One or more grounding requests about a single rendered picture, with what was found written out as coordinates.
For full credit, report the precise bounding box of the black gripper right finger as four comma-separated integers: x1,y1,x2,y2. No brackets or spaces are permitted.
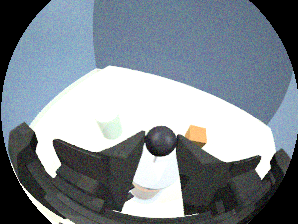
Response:
174,135,262,216

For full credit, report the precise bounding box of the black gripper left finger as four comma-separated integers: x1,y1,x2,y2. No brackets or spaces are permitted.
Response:
52,129,146,212

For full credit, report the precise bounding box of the glass french press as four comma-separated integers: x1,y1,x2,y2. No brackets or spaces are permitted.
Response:
126,125,180,204

